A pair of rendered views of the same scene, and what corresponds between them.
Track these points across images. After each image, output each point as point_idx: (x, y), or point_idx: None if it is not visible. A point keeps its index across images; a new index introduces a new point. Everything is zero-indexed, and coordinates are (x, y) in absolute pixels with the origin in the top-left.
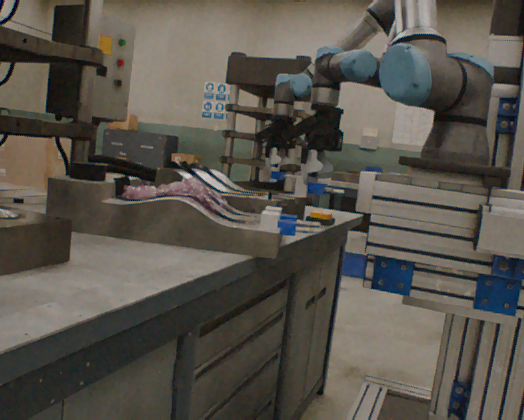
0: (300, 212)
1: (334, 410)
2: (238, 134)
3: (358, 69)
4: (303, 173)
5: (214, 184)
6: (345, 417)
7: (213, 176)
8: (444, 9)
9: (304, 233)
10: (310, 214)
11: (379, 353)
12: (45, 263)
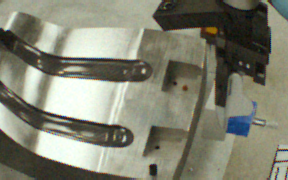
0: (203, 84)
1: (241, 171)
2: None
3: None
4: (220, 119)
5: (24, 85)
6: (252, 177)
7: (18, 44)
8: None
9: (217, 159)
10: (206, 27)
11: (269, 14)
12: None
